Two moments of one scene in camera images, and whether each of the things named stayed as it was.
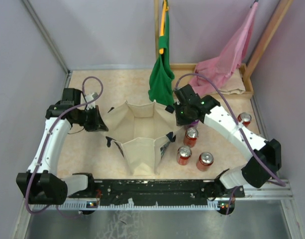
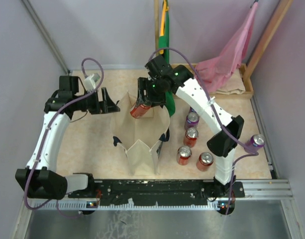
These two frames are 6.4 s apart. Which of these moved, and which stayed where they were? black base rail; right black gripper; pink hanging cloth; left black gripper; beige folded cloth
Moved: right black gripper; left black gripper
Stayed: pink hanging cloth; beige folded cloth; black base rail
